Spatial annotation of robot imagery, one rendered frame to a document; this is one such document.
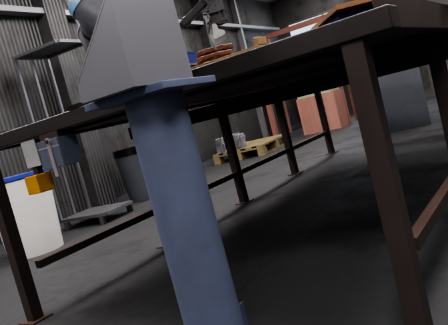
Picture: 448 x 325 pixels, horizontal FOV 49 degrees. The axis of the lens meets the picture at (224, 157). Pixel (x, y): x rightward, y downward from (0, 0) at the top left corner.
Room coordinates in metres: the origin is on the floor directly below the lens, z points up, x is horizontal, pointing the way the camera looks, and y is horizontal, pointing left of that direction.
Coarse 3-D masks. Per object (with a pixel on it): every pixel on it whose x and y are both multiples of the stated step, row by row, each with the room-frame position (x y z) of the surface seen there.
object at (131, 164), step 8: (120, 152) 5.71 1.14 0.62; (128, 152) 5.68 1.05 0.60; (136, 152) 5.69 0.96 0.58; (120, 160) 5.74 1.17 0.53; (128, 160) 5.70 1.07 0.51; (136, 160) 5.69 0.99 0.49; (120, 168) 5.79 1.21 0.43; (128, 168) 5.71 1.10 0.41; (136, 168) 5.70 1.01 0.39; (128, 176) 5.73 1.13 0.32; (136, 176) 5.71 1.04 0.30; (128, 184) 5.77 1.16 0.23; (136, 184) 5.72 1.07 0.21; (144, 184) 5.72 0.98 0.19; (128, 192) 5.82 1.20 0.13; (136, 192) 5.73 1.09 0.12; (144, 192) 5.72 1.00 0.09; (136, 200) 5.75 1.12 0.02; (144, 200) 5.73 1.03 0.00
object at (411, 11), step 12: (372, 0) 1.33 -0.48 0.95; (384, 0) 1.31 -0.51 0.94; (396, 0) 1.30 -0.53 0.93; (408, 0) 1.42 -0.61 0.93; (420, 0) 1.55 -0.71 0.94; (408, 12) 1.39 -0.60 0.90; (420, 12) 1.52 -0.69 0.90; (432, 12) 1.68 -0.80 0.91; (444, 12) 1.87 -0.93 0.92; (408, 24) 1.36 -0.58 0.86; (420, 24) 1.49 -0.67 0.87; (432, 24) 1.64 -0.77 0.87; (444, 24) 1.82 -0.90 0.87
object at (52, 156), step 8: (40, 136) 2.07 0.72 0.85; (48, 136) 2.04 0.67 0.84; (56, 136) 2.01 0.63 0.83; (64, 136) 2.02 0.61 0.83; (72, 136) 2.05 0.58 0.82; (40, 144) 2.05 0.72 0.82; (48, 144) 2.01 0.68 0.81; (56, 144) 2.00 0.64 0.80; (64, 144) 2.01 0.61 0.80; (72, 144) 2.04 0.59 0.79; (40, 152) 2.06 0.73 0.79; (48, 152) 2.03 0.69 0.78; (56, 152) 2.00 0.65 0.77; (64, 152) 2.00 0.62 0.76; (72, 152) 2.04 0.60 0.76; (80, 152) 2.07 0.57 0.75; (48, 160) 2.04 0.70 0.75; (56, 160) 2.01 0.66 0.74; (64, 160) 2.00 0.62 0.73; (72, 160) 2.03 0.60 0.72; (80, 160) 2.06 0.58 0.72; (48, 168) 2.05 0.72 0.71; (56, 168) 2.01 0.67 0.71
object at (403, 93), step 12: (408, 72) 6.04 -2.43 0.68; (384, 84) 6.13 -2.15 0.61; (396, 84) 6.09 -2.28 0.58; (408, 84) 6.05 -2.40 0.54; (420, 84) 6.01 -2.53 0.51; (384, 96) 6.14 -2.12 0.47; (396, 96) 6.10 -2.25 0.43; (408, 96) 6.06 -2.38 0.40; (420, 96) 6.02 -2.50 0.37; (396, 108) 6.11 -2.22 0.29; (408, 108) 6.07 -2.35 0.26; (420, 108) 6.03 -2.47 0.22; (396, 120) 6.12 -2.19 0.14; (408, 120) 6.08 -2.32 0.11; (420, 120) 6.04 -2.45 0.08
